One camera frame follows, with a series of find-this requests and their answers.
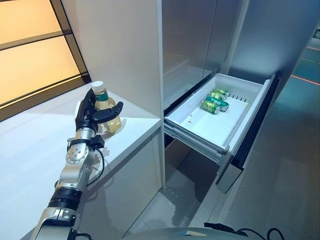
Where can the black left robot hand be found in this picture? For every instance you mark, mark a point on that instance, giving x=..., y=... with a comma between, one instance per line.
x=83, y=117

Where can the yellow drink plastic bottle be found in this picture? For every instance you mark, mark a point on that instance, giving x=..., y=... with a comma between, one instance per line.
x=112, y=126

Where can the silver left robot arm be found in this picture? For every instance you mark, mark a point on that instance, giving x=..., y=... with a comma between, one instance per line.
x=75, y=155

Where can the white fridge drawer steel front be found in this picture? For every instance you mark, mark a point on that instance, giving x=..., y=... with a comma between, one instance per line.
x=207, y=125

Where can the stainless steel fridge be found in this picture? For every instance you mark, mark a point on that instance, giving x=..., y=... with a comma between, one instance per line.
x=187, y=37

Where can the white counter cabinet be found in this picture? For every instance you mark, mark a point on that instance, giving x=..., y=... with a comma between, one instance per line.
x=140, y=160

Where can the green drink can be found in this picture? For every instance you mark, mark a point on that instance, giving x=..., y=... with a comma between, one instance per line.
x=208, y=107
x=215, y=102
x=220, y=91
x=216, y=95

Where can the grey robot torso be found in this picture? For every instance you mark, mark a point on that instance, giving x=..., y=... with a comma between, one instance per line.
x=170, y=235

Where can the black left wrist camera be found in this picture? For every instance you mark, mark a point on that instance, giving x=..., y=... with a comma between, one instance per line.
x=97, y=143

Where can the yellow window with dark frame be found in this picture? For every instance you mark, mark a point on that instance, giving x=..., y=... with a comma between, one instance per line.
x=30, y=62

